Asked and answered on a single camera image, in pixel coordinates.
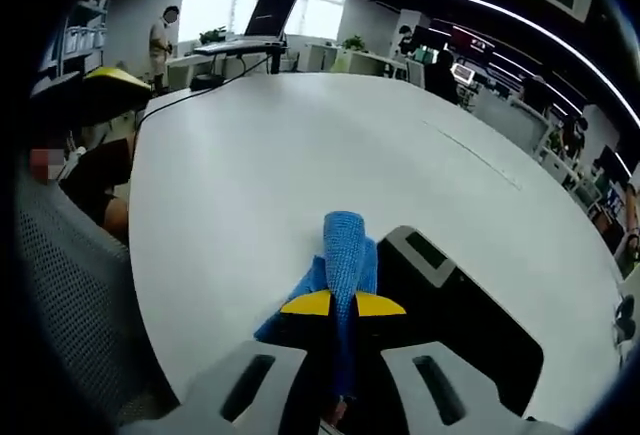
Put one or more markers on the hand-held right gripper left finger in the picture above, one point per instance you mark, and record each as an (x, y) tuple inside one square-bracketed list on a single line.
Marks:
[(210, 395)]

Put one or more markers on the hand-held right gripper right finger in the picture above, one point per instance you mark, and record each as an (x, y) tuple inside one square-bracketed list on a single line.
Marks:
[(475, 400)]

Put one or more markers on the blue cleaning cloth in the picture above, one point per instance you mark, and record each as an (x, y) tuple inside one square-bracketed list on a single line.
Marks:
[(342, 250)]

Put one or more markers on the white storage shelf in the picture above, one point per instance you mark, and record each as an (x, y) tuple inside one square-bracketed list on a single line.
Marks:
[(85, 35)]

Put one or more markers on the person's black clothing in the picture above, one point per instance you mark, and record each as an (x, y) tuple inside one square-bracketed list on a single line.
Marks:
[(95, 172)]

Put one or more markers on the black power adapter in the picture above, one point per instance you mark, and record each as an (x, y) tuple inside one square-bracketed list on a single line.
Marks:
[(202, 82)]

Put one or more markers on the person's bare leg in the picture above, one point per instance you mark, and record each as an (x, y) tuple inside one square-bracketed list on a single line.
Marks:
[(116, 221)]

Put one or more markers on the green potted plant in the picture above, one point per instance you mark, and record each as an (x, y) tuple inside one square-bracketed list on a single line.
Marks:
[(354, 43), (212, 36)]

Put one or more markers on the bright window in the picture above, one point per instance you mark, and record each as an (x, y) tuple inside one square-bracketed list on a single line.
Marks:
[(220, 5)]

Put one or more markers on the black laptop stand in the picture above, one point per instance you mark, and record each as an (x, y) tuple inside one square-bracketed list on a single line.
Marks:
[(275, 57)]

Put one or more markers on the dark open laptop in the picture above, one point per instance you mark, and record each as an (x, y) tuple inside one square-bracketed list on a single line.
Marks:
[(272, 12)]

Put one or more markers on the white low cabinet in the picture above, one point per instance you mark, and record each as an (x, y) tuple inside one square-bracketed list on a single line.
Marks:
[(360, 62)]

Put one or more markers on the white office chair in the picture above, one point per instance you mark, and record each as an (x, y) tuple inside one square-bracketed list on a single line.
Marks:
[(517, 124), (415, 71)]

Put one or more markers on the white framed monitor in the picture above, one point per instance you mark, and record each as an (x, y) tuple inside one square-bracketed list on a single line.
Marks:
[(462, 73)]

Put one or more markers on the long curved ceiling light strip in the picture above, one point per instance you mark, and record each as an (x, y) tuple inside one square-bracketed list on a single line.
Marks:
[(525, 17)]

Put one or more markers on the red wall screen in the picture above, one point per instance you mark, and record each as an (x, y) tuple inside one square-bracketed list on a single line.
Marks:
[(472, 40)]

